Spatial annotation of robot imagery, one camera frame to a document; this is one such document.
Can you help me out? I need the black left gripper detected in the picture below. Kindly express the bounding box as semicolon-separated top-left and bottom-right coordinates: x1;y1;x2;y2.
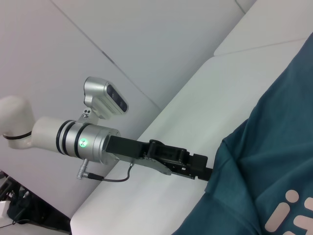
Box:
106;134;213;183

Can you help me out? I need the teal t-shirt with beige letters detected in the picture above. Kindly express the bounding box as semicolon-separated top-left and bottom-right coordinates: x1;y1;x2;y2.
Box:
171;31;313;235

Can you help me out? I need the small white box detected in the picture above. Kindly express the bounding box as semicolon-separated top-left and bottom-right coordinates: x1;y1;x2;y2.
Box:
0;200;11;219

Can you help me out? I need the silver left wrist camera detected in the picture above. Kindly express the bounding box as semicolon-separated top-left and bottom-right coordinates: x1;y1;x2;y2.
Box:
78;76;130;124

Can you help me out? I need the dark equipment with cables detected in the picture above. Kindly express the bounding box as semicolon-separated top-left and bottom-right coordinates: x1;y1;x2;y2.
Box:
0;168;35;225

